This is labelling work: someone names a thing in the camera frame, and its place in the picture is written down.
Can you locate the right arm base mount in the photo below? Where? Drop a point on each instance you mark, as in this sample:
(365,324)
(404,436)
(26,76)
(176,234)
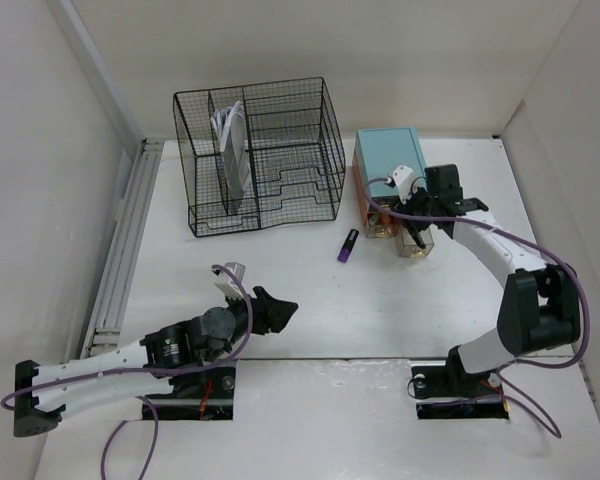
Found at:
(441,395)

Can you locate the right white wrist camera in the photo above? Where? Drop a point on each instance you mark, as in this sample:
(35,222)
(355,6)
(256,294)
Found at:
(403,179)

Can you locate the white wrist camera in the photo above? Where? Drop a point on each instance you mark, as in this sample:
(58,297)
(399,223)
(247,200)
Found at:
(229,279)
(403,179)

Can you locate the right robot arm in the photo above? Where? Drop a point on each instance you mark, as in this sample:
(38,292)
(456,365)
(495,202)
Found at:
(540,308)

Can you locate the aluminium rail frame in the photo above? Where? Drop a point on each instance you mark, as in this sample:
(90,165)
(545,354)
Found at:
(102,330)

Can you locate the black wire mesh organizer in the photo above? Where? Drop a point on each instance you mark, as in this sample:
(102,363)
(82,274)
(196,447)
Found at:
(294,154)

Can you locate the purple highlighter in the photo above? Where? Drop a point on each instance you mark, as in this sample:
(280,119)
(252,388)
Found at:
(348,246)

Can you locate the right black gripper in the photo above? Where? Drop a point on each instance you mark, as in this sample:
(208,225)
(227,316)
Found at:
(406,208)

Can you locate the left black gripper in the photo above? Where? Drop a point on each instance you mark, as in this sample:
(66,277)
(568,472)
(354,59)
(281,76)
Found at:
(271,313)

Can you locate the clear drawer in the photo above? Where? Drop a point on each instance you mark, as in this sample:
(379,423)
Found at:
(380,225)
(408,247)

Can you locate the teal drawer box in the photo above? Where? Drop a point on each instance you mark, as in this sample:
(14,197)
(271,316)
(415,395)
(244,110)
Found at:
(378,151)

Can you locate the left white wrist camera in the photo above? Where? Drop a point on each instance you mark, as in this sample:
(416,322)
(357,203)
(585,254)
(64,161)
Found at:
(229,279)

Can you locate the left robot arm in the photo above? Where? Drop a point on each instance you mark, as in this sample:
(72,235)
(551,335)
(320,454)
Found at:
(45,395)

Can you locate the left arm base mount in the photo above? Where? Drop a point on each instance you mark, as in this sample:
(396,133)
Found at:
(205,396)

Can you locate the grey booklet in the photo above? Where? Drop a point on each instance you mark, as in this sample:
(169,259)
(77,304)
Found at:
(229,125)

